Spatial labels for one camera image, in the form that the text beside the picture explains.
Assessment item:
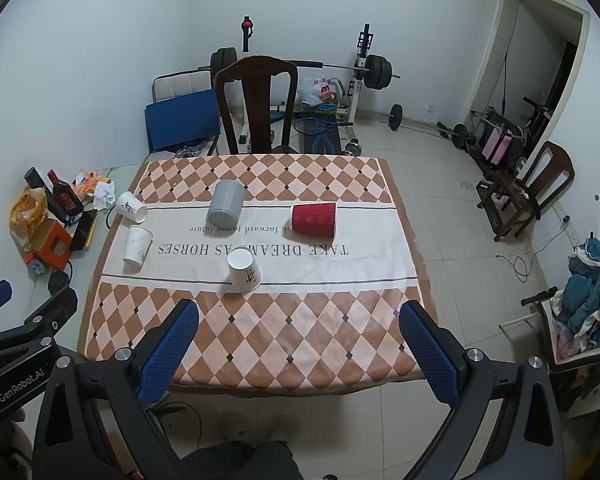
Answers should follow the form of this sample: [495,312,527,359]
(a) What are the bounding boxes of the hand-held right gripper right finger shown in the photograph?
[398,301,566,480]

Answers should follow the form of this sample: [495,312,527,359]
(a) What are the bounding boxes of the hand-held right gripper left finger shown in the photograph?
[31,299,201,480]

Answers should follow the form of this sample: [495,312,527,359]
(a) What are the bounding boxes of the white printed paper cup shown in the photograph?
[227,247,263,292]
[116,191,148,224]
[122,225,154,267]

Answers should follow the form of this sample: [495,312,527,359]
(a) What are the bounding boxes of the grey cup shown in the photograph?
[206,180,245,229]

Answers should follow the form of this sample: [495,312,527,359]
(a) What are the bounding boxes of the red ribbed paper cup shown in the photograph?
[290,202,338,240]

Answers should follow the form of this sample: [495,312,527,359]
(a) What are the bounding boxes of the small blue red packet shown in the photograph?
[25,252,49,277]

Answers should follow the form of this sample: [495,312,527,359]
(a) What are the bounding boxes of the orange box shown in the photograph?
[30,220,73,272]

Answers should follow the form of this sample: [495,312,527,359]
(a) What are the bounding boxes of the black and gold flat box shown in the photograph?
[69,209,100,254]

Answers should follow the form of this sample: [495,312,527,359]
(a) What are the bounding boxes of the yellow plastic bag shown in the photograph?
[9,187,48,252]

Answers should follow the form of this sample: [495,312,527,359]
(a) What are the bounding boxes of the dark red liquor bottle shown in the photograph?
[46,169,85,217]

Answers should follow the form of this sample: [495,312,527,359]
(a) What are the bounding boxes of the checkered printed tablecloth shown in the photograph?
[77,152,441,395]

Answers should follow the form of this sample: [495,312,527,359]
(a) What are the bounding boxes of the crumpled white tissue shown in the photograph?
[92,182,117,210]

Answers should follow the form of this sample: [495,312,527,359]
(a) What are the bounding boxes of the orange wrapper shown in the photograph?
[72,167,104,196]

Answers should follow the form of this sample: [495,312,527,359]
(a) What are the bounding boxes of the person's leg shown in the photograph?
[177,440,306,480]

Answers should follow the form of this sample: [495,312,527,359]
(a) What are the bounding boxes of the pile of blue clothes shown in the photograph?
[552,237,600,352]

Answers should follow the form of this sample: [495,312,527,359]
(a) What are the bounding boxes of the pink bag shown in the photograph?
[482,127,514,165]

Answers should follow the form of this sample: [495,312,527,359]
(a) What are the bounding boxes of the dark wooden chair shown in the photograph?
[214,55,301,156]
[476,141,576,242]

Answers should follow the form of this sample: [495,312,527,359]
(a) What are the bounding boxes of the short barbell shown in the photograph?
[380,104,453,135]

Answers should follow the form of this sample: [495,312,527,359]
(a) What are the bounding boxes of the blue badminton racket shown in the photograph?
[294,117,354,137]

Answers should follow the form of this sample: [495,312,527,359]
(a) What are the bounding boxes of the black exercise machine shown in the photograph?
[470,97,557,161]

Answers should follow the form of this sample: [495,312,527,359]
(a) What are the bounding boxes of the white weight bench rack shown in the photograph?
[237,16,374,156]

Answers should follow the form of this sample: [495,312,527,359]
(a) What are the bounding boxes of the white padded chair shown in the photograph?
[151,70,216,106]

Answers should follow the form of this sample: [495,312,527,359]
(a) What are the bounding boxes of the long barbell with black plates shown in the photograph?
[210,47,395,92]

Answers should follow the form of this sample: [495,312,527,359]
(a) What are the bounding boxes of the white plastic bag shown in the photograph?
[297,77,343,109]

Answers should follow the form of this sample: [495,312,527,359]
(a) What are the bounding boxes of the black floor cable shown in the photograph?
[495,252,532,279]

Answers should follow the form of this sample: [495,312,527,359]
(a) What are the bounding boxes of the white door frame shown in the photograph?
[472,0,592,161]

